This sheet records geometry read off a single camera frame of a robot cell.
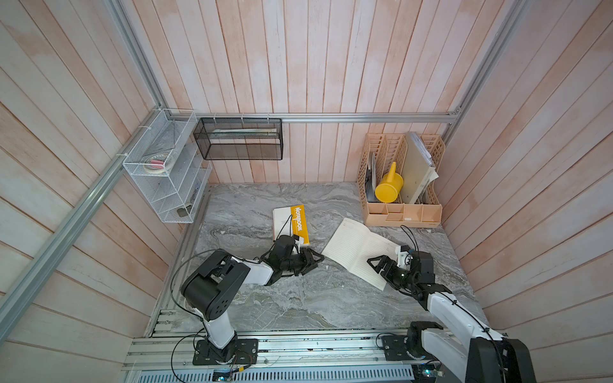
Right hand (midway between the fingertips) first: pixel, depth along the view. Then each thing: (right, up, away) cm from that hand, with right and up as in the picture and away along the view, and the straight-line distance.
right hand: (374, 264), depth 88 cm
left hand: (-20, 0, 0) cm, 20 cm away
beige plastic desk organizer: (+28, +19, +15) cm, 37 cm away
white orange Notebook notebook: (-32, +15, +19) cm, 40 cm away
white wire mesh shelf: (-71, +25, -9) cm, 75 cm away
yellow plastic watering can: (+9, +30, +8) cm, 33 cm away
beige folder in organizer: (+17, +35, 0) cm, 39 cm away
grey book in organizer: (+1, +32, +9) cm, 33 cm away
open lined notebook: (-7, +5, +9) cm, 13 cm away
